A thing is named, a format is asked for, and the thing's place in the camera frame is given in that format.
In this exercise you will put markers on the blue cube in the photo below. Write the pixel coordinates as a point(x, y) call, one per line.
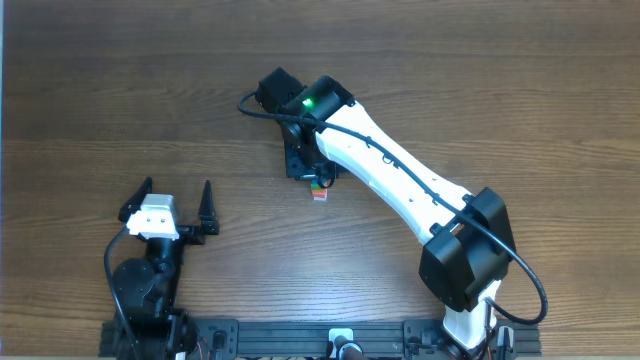
point(318, 182)

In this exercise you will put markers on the orange cube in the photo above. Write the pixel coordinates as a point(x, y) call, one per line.
point(321, 192)

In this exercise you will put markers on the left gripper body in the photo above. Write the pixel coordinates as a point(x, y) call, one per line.
point(192, 234)

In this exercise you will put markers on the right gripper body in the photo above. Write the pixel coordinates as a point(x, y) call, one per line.
point(299, 165)

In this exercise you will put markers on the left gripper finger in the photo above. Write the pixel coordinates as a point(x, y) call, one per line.
point(207, 215)
point(134, 202)

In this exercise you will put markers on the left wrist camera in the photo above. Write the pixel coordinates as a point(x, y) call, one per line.
point(154, 217)

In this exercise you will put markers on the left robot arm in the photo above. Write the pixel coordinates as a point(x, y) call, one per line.
point(132, 290)

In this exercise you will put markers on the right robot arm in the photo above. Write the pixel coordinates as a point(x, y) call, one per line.
point(390, 170)

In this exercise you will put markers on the mounting rail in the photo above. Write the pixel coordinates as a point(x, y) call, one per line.
point(290, 340)

